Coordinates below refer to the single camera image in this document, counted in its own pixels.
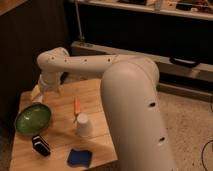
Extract metal pole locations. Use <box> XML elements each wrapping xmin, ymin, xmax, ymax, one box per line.
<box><xmin>74</xmin><ymin>0</ymin><xmax>85</xmax><ymax>44</ymax></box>

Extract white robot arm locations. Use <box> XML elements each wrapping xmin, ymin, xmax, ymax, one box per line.
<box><xmin>37</xmin><ymin>47</ymin><xmax>178</xmax><ymax>171</ymax></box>

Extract black whiteboard eraser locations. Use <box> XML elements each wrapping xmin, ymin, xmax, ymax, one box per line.
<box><xmin>32</xmin><ymin>135</ymin><xmax>51</xmax><ymax>156</ymax></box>

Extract wooden table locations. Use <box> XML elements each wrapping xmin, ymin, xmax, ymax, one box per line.
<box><xmin>9</xmin><ymin>79</ymin><xmax>117</xmax><ymax>171</ymax></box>

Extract orange screwdriver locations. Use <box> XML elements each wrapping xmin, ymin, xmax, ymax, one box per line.
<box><xmin>73</xmin><ymin>97</ymin><xmax>81</xmax><ymax>123</ymax></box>

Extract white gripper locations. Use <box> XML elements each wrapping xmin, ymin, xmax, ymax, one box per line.
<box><xmin>30</xmin><ymin>75</ymin><xmax>60</xmax><ymax>102</ymax></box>

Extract green bowl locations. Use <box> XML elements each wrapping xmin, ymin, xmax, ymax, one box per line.
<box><xmin>14</xmin><ymin>103</ymin><xmax>52</xmax><ymax>136</ymax></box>

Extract black handle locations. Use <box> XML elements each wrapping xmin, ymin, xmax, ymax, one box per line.
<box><xmin>169</xmin><ymin>58</ymin><xmax>201</xmax><ymax>68</ymax></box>

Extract metal shelf rail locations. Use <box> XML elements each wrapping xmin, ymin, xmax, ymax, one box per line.
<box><xmin>71</xmin><ymin>41</ymin><xmax>213</xmax><ymax>82</ymax></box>

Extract blue sponge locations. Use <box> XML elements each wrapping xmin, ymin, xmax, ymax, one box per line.
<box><xmin>67</xmin><ymin>149</ymin><xmax>93</xmax><ymax>167</ymax></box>

